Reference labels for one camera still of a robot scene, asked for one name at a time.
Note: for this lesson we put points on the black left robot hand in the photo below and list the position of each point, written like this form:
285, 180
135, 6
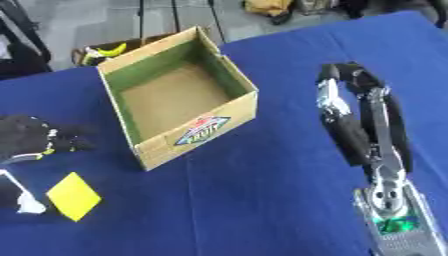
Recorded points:
23, 136

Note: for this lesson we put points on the black tripod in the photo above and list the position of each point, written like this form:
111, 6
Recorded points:
175, 16

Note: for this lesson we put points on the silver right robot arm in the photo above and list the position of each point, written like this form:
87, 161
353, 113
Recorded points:
402, 230

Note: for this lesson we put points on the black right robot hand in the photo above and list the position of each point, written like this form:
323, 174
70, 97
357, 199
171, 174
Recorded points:
350, 133

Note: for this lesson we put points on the yellow square block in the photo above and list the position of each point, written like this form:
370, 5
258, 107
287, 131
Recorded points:
73, 196

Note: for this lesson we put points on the yellow toy banana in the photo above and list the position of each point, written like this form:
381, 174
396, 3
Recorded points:
112, 50

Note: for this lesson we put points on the brown cardboard box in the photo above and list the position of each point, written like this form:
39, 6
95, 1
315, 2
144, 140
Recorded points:
137, 43

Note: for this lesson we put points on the tan cardboard box green inside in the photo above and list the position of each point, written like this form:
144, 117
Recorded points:
175, 96

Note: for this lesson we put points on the yellow bag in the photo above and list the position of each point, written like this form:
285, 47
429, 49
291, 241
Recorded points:
268, 8

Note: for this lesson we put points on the black chair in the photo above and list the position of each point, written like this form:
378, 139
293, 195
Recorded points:
23, 56

